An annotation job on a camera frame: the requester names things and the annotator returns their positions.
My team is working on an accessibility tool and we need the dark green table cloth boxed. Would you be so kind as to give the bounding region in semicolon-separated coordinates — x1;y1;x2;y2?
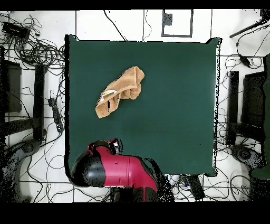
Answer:
64;34;222;178

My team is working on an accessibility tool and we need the long black floor cable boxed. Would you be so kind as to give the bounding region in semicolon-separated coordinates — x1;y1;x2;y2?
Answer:
103;10;128;41

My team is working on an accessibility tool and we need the tangled black cable coil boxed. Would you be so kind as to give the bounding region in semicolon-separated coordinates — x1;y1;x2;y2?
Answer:
12;39;66;69

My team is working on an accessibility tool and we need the black electronics box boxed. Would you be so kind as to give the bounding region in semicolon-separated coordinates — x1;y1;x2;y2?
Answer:
2;21;31;40

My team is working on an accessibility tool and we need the black flat panel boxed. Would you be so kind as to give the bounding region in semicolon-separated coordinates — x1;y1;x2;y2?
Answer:
0;59;22;114
241;71;266;127

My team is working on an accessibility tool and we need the black power adapter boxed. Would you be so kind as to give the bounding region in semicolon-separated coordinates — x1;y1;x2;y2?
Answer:
239;55;252;68

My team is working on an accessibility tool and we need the grey chair base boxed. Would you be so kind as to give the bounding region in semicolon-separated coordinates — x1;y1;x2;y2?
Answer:
230;144;266;170
0;139;41;167

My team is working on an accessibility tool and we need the grey square floor frame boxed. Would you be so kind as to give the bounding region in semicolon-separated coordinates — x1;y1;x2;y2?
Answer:
161;9;194;38

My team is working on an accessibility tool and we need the black stand foot bar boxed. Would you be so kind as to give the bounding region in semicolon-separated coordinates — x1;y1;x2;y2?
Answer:
227;70;239;145
33;64;46;142

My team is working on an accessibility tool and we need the tan terry towel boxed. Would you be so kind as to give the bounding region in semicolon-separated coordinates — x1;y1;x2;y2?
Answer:
95;66;146;119

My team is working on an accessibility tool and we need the black tripod pole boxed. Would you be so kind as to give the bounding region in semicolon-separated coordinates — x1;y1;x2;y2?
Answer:
229;9;270;39

